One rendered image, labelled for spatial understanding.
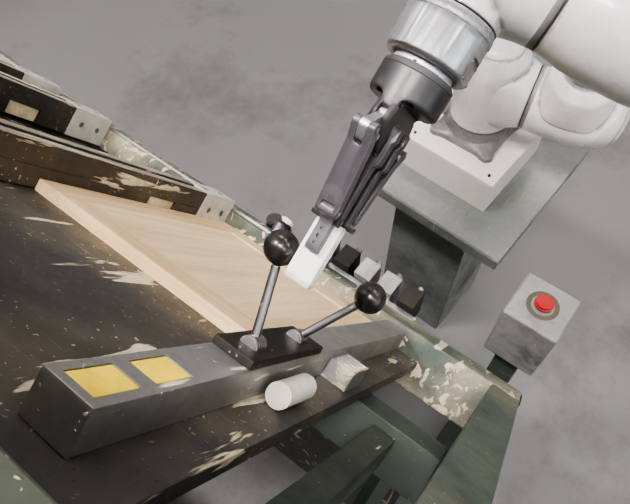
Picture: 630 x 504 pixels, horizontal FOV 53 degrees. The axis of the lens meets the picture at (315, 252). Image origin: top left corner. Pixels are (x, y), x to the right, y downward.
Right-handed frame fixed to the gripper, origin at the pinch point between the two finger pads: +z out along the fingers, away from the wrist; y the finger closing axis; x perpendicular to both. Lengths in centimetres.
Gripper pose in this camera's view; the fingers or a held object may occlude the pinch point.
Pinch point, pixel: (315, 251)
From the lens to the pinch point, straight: 63.0
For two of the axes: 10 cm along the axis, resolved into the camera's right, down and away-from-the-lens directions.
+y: 3.4, 0.7, 9.4
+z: -5.0, 8.5, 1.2
